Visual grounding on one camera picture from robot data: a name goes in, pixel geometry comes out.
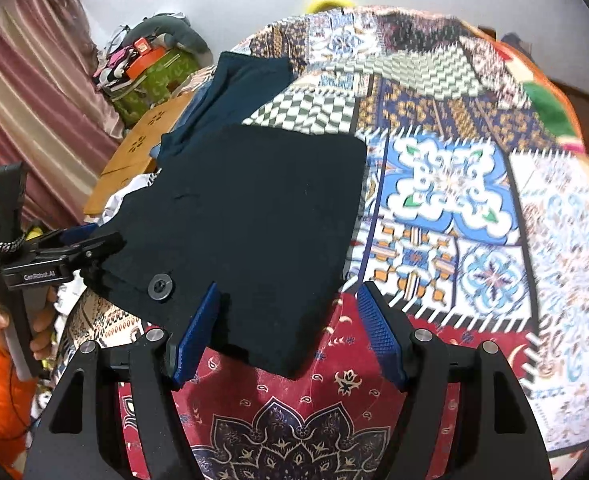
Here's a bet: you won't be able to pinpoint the yellow foam tube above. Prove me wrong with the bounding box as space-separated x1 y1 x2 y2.
309 0 355 13

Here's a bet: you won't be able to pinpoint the wooden folding lap table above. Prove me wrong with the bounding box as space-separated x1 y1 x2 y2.
83 92 200 218

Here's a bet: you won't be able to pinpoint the orange box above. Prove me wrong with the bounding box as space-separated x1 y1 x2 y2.
124 47 168 81

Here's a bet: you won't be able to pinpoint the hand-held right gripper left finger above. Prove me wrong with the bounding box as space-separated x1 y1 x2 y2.
22 281 220 480

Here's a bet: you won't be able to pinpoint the green storage bag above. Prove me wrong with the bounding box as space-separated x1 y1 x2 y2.
112 47 200 128

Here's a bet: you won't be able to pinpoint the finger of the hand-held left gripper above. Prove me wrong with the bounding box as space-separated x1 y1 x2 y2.
59 231 126 281
24 223 100 252

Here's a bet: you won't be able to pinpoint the white printed cloth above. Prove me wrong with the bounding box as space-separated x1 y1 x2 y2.
97 172 162 228

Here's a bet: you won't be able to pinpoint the pile of mixed clothes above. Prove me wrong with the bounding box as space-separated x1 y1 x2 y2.
92 25 140 97

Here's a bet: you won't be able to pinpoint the pink and beige striped curtain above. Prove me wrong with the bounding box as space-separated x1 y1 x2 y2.
0 0 125 241

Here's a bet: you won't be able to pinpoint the blue cloth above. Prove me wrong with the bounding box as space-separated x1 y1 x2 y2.
149 85 216 157

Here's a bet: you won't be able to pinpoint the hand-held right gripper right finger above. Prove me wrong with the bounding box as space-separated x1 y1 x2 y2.
355 281 555 480

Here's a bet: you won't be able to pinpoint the dark teal garment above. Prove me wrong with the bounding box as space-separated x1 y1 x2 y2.
149 51 298 161

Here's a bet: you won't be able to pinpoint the patchwork printed blanket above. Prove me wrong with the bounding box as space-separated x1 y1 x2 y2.
49 5 589 480

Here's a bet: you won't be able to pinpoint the black pants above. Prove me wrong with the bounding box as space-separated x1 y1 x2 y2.
82 125 370 381

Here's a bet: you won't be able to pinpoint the person's left hand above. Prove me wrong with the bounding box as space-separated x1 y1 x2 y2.
0 287 59 362

